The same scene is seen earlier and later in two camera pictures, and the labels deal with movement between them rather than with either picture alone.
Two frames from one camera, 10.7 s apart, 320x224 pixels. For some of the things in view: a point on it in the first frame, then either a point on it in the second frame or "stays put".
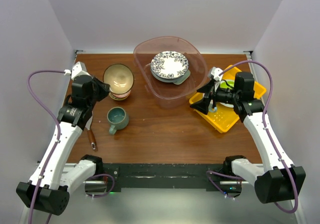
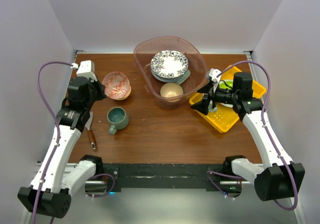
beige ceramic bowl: [119, 77] to [171, 92]
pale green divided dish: [180, 80] stays put
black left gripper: [103, 87] stays put
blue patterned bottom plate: [169, 64] stays put
